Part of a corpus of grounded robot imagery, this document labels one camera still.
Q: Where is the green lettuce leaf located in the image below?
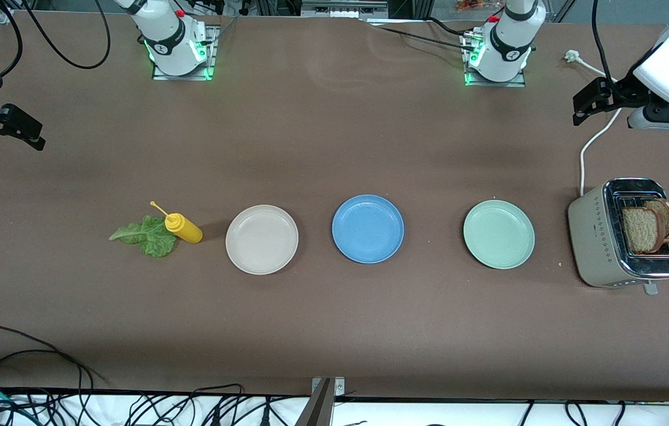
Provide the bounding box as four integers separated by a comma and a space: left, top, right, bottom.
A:
108, 215, 178, 259

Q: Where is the green plate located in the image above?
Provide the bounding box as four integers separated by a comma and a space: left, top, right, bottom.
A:
463, 199, 536, 270

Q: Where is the blue plate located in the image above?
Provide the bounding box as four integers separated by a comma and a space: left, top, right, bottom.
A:
332, 194, 405, 264

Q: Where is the beige plate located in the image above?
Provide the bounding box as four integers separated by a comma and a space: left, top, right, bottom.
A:
225, 204, 300, 276

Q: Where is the beige chrome toaster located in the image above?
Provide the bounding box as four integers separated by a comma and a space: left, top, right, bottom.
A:
568, 177, 669, 295

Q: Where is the yellow mustard squeeze bottle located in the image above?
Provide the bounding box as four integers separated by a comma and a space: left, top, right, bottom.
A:
150, 201, 204, 244

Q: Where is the grey background box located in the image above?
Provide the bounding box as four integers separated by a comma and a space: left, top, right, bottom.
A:
301, 0, 390, 20

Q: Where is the white toaster power cable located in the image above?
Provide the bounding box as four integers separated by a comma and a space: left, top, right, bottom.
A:
565, 50, 624, 197

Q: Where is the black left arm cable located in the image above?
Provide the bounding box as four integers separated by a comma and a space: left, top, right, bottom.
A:
591, 0, 622, 89

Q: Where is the black looping cable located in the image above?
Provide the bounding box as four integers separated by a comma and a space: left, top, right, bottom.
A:
20, 0, 112, 70

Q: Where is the black cable to arm base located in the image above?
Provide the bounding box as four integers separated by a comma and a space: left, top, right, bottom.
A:
367, 24, 480, 54

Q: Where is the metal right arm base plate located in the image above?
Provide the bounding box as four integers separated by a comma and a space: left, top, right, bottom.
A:
151, 24, 218, 82

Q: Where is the metal table edge bracket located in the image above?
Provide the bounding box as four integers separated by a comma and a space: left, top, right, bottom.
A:
294, 376, 346, 426

